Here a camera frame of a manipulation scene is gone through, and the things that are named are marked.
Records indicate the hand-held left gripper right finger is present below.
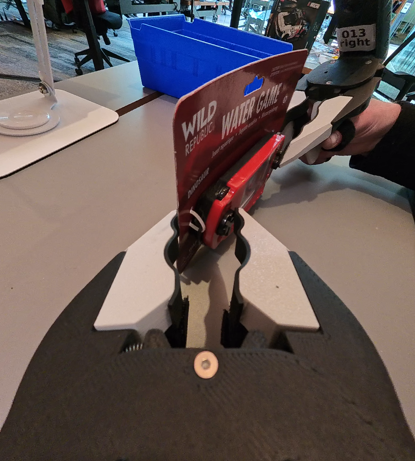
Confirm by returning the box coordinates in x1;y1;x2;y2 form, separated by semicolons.
221;208;320;348

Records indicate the black printed box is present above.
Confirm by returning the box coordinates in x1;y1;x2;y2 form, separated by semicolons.
265;0;330;51

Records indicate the black office chair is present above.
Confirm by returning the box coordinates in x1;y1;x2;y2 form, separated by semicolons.
74;0;130;75

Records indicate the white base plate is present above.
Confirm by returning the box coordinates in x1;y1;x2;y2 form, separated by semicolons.
0;88;119;181

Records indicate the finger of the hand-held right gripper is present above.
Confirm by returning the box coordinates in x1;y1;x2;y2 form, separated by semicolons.
282;90;316;145
280;94;355;169

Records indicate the red handheld toy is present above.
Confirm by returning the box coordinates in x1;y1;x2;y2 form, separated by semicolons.
173;49;309;272

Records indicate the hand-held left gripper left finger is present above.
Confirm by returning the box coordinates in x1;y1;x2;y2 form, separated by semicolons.
93;211;190;348

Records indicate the person's right forearm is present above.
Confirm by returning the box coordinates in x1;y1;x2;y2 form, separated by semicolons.
348;101;415;202

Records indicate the person's right hand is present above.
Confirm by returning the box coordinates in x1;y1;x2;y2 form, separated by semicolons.
315;97;402;166

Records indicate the blue plastic bin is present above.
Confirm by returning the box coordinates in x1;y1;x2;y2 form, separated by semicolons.
126;14;294;98

